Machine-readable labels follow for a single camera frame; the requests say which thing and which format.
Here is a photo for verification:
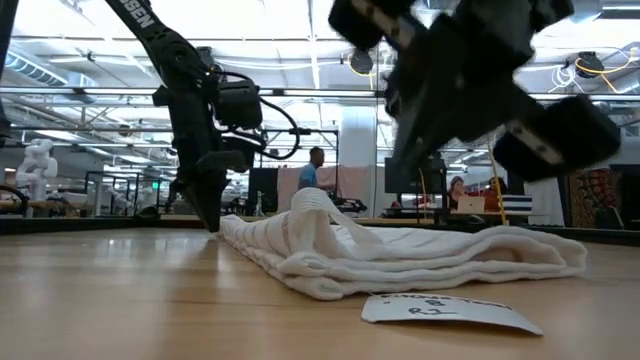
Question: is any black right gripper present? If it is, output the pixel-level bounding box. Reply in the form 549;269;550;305
327;0;622;184

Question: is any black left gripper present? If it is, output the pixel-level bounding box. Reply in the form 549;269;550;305
152;84;261;233

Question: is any white striped towel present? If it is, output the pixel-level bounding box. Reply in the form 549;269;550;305
218;186;589;302

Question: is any white handwritten towel tag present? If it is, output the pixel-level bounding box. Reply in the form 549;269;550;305
360;292;545;337

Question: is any black monitor on stand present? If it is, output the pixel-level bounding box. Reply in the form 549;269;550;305
384;157;448;195

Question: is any black panel board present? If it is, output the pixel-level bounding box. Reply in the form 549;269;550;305
248;167;280;214

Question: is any person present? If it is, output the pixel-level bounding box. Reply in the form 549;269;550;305
447;175;470;211
482;176;509;212
298;146;326;191

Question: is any pink hanging cloth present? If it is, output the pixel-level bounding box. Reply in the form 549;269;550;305
277;165;374;211

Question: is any silver laptop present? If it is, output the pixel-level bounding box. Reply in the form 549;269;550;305
457;195;487;215

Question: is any striped box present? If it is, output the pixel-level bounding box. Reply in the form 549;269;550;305
499;194;534;214

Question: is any white hanging cloth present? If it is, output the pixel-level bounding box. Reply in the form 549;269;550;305
524;179;565;227

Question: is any colourful patterned cloth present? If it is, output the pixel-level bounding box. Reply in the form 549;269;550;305
569;168;624;230

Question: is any black ceiling cable reel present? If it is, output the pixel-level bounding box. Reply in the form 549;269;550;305
348;48;375;76
574;49;607;80

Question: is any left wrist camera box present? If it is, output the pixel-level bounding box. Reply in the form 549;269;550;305
213;81;265;132

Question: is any black tube stand frame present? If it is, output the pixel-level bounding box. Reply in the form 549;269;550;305
259;127;341;171

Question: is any yellow cable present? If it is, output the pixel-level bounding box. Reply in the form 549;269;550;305
486;143;507;227

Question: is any silver ceiling duct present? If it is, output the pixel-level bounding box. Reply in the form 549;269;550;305
0;47;69;87

